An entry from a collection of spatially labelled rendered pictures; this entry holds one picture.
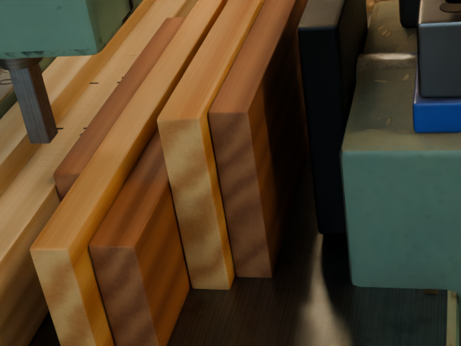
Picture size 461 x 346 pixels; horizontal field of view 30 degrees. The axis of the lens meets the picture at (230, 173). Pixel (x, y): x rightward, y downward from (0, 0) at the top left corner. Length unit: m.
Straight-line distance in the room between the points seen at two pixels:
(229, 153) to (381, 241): 0.06
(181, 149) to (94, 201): 0.04
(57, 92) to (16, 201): 0.08
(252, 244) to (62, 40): 0.10
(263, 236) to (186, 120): 0.06
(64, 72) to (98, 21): 0.13
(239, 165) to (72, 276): 0.07
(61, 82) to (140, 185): 0.11
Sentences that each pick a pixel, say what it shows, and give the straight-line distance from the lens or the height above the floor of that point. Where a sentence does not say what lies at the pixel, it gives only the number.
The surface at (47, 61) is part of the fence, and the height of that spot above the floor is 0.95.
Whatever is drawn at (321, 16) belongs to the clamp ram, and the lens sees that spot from 0.31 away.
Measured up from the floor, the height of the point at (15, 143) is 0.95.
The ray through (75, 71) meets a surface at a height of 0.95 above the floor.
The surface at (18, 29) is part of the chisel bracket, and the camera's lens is 0.30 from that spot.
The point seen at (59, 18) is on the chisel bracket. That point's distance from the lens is 0.29.
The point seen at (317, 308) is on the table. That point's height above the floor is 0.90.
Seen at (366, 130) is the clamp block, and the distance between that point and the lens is 0.31.
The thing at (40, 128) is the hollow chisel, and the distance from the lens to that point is 0.36.
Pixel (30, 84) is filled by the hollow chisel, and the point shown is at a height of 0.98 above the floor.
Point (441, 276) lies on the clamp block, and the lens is 0.32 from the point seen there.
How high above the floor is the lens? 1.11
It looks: 31 degrees down
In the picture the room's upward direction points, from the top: 9 degrees counter-clockwise
